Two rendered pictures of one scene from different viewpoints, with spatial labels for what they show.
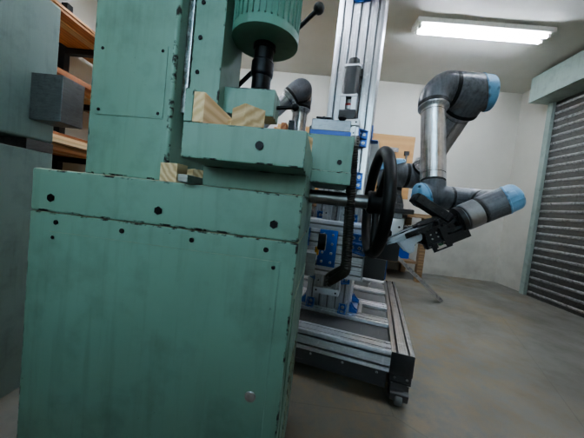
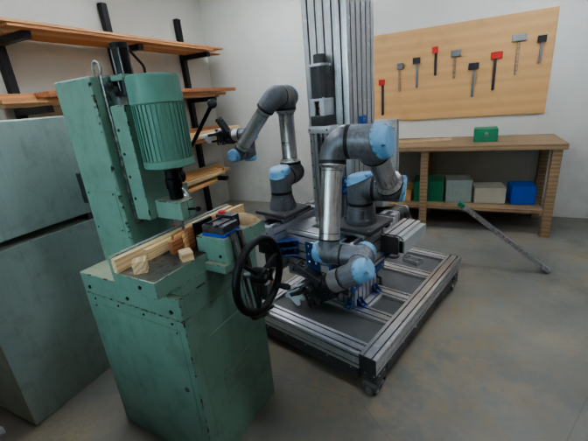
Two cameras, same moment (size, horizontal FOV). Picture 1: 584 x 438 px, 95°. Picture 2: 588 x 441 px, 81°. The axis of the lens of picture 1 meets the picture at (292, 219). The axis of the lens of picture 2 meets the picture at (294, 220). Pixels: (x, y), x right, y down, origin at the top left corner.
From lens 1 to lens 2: 1.03 m
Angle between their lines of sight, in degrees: 29
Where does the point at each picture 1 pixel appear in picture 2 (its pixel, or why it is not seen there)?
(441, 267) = not seen: outside the picture
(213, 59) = (140, 190)
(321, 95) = not seen: outside the picture
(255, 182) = not seen: hidden behind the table
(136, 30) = (98, 181)
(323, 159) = (212, 254)
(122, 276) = (125, 326)
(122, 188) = (111, 285)
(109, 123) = (106, 234)
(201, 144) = (121, 283)
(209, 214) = (146, 303)
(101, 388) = (136, 373)
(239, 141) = (132, 284)
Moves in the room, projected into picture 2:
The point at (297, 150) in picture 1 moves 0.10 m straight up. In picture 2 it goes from (153, 292) to (146, 262)
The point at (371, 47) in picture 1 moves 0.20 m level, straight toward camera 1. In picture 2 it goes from (337, 31) to (313, 26)
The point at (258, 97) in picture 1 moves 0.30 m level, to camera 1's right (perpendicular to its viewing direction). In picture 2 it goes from (172, 208) to (242, 212)
